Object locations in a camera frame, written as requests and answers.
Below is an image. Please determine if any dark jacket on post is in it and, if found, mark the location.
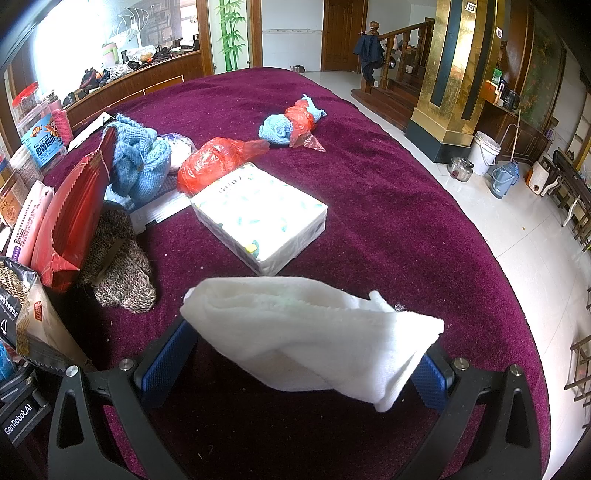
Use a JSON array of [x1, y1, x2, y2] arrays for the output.
[[353, 34, 385, 86]]

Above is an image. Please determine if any white towel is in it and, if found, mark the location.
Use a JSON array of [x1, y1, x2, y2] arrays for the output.
[[180, 277, 445, 412]]

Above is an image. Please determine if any white plastic bucket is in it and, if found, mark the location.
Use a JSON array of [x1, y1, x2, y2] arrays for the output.
[[468, 131, 501, 176]]

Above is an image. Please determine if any red foil tissue pack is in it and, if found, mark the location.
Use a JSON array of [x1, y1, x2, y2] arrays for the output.
[[31, 127, 116, 293]]

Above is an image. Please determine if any blue white patterned bag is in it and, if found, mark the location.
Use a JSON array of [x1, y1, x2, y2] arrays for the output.
[[161, 133, 197, 173]]

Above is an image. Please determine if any wooden staircase railing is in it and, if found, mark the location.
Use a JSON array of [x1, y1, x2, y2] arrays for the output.
[[351, 17, 436, 131]]

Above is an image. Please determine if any light blue knitted cloth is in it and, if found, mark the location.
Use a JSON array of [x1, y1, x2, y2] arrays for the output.
[[103, 114, 171, 205]]

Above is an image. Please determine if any white paper strip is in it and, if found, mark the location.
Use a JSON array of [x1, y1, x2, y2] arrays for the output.
[[68, 112, 113, 152]]

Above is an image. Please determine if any red plastic bag bundle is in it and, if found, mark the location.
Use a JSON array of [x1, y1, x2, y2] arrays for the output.
[[177, 137, 270, 197]]

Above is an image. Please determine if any steel pot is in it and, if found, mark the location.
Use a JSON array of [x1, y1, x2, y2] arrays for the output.
[[447, 157, 474, 182]]

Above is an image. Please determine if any black gold snack pack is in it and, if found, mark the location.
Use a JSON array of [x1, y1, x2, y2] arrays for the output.
[[0, 256, 94, 373]]

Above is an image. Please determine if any gold pillar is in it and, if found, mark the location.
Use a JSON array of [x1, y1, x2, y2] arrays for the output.
[[406, 0, 505, 163]]

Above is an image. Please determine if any purple velvet tablecloth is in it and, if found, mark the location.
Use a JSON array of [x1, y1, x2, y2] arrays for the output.
[[41, 67, 553, 480]]

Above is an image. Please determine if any brown knitted cloth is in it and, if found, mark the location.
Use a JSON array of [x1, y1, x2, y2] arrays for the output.
[[79, 201, 156, 314]]

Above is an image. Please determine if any white lemon-print tissue pack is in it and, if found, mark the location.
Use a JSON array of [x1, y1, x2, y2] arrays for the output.
[[190, 162, 328, 276]]

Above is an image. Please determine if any blue snack jar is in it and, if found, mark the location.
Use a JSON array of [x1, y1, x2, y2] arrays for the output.
[[21, 113, 65, 169]]

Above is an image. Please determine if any pink white package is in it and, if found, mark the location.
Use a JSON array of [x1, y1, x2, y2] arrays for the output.
[[6, 180, 54, 266]]

